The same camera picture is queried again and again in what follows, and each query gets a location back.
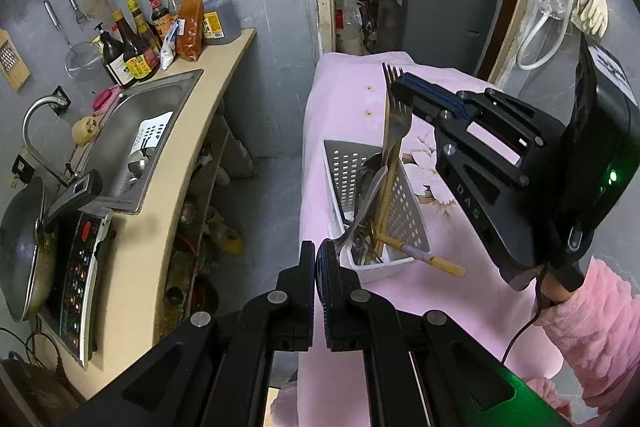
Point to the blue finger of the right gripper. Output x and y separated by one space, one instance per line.
414 90

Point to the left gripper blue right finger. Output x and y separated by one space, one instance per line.
335 284

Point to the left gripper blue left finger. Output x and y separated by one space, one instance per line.
306 293

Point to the silver fork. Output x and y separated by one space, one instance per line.
397 121

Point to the large silver spoon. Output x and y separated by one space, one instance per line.
369 178

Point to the wooden chopstick purple band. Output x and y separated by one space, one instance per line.
417 253

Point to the pink sleeve forearm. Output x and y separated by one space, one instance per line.
597 332

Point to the beige kitchen counter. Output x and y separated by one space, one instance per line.
131 308

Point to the person's right hand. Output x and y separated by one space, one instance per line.
552 292

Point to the grey cabinet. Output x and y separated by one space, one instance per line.
440 33

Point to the stainless steel sink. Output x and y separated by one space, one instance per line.
132 135

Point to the large vinegar jug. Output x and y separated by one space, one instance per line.
220 23

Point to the induction cooker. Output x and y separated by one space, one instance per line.
82 239

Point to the orange spice packet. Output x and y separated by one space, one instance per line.
190 41

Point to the loofah sponge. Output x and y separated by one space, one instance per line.
85 130

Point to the pink soap dish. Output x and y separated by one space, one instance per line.
105 100

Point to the dark soy sauce bottle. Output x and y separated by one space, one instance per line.
139 57

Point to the black wok pan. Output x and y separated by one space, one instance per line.
30 228

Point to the black pump bottle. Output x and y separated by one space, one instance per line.
113 58

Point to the chrome faucet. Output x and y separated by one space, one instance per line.
46 136

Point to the hanging mesh strainer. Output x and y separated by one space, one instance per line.
83 59

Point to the wooden grater board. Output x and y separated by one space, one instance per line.
13 67

